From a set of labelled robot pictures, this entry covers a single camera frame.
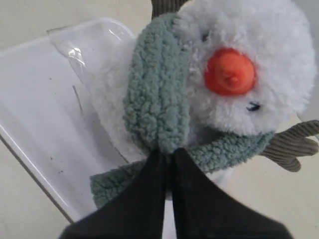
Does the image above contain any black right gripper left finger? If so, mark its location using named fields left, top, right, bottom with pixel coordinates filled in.
left=60, top=150, right=166, bottom=239

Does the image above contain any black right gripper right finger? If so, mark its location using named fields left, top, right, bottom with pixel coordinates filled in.
left=171, top=148, right=292, bottom=239

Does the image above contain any white plastic tray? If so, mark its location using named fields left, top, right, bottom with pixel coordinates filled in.
left=0, top=18, right=137, bottom=222

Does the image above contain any green knitted scarf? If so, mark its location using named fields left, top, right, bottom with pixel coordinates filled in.
left=90, top=13, right=274, bottom=208

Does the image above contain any white plush snowman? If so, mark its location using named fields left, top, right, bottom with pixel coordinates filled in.
left=91, top=0, right=319, bottom=172

